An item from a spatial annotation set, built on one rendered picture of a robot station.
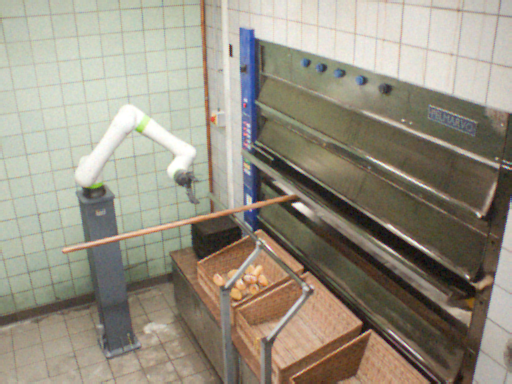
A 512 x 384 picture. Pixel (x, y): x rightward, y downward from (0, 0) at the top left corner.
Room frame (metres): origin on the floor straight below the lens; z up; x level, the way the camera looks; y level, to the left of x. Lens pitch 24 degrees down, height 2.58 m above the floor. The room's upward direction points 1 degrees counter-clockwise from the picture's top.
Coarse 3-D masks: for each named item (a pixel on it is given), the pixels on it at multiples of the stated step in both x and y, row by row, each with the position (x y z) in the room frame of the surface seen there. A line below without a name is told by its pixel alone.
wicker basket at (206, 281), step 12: (240, 240) 3.16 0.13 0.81; (264, 240) 3.15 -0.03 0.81; (216, 252) 3.08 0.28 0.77; (228, 252) 3.12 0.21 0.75; (240, 252) 3.16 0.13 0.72; (252, 252) 3.20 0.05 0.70; (264, 252) 3.11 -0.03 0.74; (276, 252) 3.01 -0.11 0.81; (204, 264) 3.03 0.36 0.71; (216, 264) 3.08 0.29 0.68; (228, 264) 3.12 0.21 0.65; (252, 264) 3.19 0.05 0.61; (264, 264) 3.08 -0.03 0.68; (276, 264) 2.97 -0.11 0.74; (288, 264) 2.87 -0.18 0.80; (300, 264) 2.78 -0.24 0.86; (204, 276) 2.91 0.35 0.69; (228, 276) 3.07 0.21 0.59; (276, 276) 2.93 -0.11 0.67; (288, 276) 2.70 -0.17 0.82; (204, 288) 2.93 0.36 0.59; (216, 288) 2.75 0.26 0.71; (264, 288) 2.63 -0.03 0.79; (216, 300) 2.75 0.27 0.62; (240, 300) 2.79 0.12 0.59; (252, 300) 2.59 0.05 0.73; (264, 300) 2.63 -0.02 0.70
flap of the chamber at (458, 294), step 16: (272, 176) 2.83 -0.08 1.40; (288, 176) 2.82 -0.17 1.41; (304, 176) 2.87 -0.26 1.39; (320, 192) 2.62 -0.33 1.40; (320, 208) 2.39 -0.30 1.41; (336, 208) 2.41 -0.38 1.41; (352, 208) 2.44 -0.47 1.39; (368, 224) 2.25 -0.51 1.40; (384, 240) 2.08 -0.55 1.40; (400, 240) 2.10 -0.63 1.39; (384, 256) 1.94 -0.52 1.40; (416, 256) 1.95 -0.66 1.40; (432, 272) 1.81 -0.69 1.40; (448, 272) 1.83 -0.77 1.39; (432, 288) 1.69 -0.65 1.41; (448, 288) 1.69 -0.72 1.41; (464, 288) 1.70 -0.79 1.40
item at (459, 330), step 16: (272, 192) 3.15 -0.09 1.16; (304, 208) 2.87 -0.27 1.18; (320, 224) 2.67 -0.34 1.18; (336, 240) 2.51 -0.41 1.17; (352, 256) 2.37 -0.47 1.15; (368, 256) 2.32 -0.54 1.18; (384, 272) 2.17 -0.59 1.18; (400, 288) 2.04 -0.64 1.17; (416, 304) 1.94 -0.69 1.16; (432, 304) 1.90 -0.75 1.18; (448, 320) 1.79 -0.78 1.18; (464, 336) 1.68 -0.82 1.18
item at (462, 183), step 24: (264, 96) 3.22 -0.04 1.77; (288, 96) 3.00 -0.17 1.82; (312, 96) 2.80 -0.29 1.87; (312, 120) 2.73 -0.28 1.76; (336, 120) 2.56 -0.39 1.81; (360, 120) 2.42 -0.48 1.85; (336, 144) 2.47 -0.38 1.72; (360, 144) 2.35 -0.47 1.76; (384, 144) 2.23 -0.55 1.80; (408, 144) 2.11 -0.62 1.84; (432, 144) 2.01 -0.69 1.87; (384, 168) 2.14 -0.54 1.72; (408, 168) 2.05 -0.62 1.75; (432, 168) 1.95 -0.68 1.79; (456, 168) 1.86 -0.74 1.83; (480, 168) 1.77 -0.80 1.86; (432, 192) 1.88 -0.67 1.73; (456, 192) 1.81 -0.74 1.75; (480, 192) 1.73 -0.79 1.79; (480, 216) 1.66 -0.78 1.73
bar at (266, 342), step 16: (208, 192) 3.14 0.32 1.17; (224, 208) 2.91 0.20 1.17; (240, 224) 2.70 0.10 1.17; (256, 240) 2.52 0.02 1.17; (256, 256) 2.48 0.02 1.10; (272, 256) 2.36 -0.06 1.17; (240, 272) 2.43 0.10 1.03; (288, 272) 2.21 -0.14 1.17; (224, 288) 2.39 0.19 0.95; (304, 288) 2.06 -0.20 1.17; (224, 304) 2.38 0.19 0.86; (224, 320) 2.38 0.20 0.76; (288, 320) 2.01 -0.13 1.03; (224, 336) 2.38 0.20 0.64; (272, 336) 1.97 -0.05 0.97; (224, 352) 2.39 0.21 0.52; (224, 368) 2.40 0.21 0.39
